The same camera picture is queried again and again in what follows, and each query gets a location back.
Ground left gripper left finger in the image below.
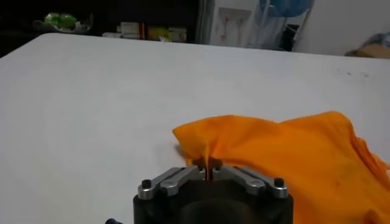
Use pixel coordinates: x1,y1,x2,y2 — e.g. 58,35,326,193
137,164,208,200

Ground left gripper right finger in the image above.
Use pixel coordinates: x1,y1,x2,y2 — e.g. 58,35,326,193
210,164,289,200

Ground orange t-shirt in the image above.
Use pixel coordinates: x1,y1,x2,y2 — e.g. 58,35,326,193
172,111,390,224

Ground grey striped clothes pile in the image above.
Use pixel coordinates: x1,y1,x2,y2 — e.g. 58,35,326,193
364,32,390,48

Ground white green medicine box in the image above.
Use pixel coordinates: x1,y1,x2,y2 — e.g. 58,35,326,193
169,27,188,43

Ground yellow green medicine box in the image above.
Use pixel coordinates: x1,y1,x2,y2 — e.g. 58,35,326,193
147,26,170,42

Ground white box red stripe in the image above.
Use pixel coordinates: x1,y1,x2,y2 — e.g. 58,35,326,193
120,21,144,39

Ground white water dispenser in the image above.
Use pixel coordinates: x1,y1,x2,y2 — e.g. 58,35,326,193
210,0,260,48

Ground blue water jug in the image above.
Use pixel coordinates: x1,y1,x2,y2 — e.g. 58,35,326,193
258,0,311,18

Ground steel bowl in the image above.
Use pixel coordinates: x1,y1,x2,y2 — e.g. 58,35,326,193
33,12,94,33

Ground black shelving unit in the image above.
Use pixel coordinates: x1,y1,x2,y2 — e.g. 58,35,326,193
0,0,211,57

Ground green plastic packets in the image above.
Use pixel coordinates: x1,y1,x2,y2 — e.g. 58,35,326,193
44,12,77,30

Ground white wire jug rack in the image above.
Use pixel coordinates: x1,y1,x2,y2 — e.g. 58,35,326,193
249,0,316,51

